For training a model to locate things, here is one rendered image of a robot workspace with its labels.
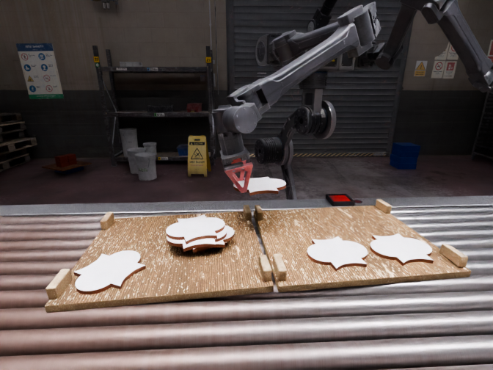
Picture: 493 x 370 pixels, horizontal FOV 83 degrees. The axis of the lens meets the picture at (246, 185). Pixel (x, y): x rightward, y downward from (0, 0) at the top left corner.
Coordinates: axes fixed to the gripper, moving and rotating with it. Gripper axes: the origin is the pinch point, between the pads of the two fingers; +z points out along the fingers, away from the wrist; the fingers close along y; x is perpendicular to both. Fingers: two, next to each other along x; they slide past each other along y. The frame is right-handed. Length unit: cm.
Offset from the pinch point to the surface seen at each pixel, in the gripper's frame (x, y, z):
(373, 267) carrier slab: 21.7, 23.0, 17.0
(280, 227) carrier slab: 7.6, 2.3, 14.0
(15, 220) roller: -68, -18, -1
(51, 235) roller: -53, -7, 3
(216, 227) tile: -8.8, 8.7, 5.7
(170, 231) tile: -19.0, 8.8, 3.4
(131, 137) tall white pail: -140, -445, 29
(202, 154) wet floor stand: -25, -352, 68
